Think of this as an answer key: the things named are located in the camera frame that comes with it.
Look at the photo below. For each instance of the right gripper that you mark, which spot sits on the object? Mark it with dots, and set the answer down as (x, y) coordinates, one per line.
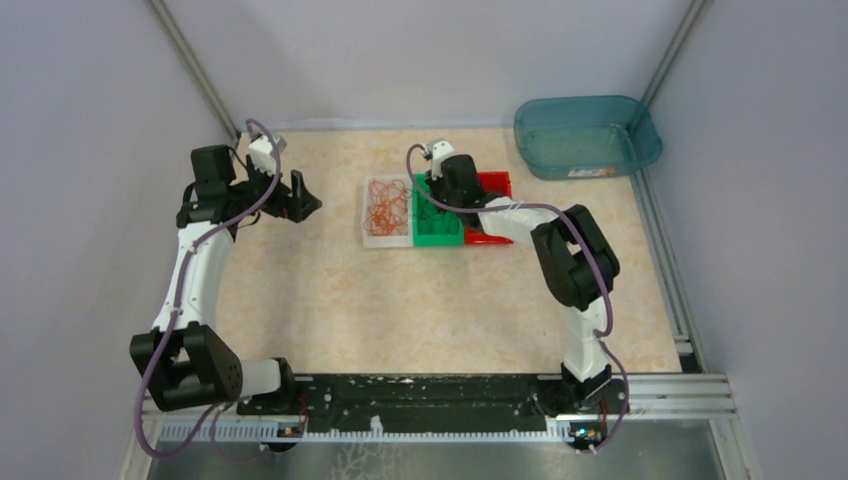
(434, 184)

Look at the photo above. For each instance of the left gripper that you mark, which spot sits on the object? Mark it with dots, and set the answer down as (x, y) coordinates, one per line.
(297, 205)

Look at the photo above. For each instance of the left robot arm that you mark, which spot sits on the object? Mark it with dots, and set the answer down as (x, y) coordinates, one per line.
(182, 360)

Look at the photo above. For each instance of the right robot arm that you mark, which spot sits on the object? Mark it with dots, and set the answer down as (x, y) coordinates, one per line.
(577, 262)

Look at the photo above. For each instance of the green plastic bin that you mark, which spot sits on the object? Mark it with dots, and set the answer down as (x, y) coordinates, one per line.
(431, 228)

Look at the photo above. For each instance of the white plastic bin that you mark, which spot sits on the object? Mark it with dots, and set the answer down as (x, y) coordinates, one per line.
(386, 212)

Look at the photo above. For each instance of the teal translucent tub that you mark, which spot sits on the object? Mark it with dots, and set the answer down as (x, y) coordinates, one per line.
(582, 137)

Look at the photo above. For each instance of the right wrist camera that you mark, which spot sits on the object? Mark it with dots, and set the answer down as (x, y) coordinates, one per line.
(436, 152)

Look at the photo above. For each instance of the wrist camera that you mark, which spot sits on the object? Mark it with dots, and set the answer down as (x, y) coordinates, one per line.
(436, 152)
(266, 153)

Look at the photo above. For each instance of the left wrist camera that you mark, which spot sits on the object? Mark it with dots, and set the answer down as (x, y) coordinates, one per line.
(266, 153)

